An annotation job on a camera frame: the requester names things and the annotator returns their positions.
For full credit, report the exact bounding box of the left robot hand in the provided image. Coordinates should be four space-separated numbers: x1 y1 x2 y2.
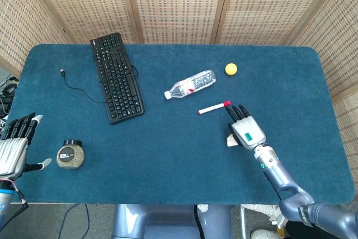
0 112 53 181

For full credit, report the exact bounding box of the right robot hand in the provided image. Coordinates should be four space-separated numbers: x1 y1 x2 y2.
225 104 267 150

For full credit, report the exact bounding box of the red white marker pen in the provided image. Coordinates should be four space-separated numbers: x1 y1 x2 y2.
197 100 232 115

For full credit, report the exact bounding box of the seed jar with black lid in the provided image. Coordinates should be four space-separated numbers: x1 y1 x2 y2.
56 139 86 170

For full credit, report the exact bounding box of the clear plastic water bottle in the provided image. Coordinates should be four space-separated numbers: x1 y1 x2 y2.
164 69 217 100

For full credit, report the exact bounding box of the blue table mat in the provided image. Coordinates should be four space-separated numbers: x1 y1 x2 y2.
4 44 354 205

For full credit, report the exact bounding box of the metal table leg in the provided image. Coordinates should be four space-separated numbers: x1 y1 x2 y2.
239 204 247 239

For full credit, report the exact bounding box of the white sneaker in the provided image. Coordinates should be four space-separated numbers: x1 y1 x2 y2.
250 228 280 239

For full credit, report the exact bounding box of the black trouser leg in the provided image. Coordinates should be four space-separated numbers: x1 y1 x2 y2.
284 221 317 239

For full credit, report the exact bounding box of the blue grey robot torso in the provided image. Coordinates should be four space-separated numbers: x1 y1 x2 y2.
111 204 233 239

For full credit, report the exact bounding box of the black computer keyboard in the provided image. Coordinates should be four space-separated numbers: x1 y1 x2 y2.
89 32 145 125

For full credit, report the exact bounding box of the bamboo folding screen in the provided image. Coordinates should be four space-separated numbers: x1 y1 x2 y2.
0 0 358 164

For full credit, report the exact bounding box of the black cable bundle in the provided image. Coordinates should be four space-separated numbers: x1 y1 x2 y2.
0 74 20 119

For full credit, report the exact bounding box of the black keyboard usb cable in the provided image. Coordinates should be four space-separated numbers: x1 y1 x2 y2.
60 50 139 104

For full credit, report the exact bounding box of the blue floor cable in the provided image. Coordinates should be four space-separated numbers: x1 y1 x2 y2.
57 204 91 239

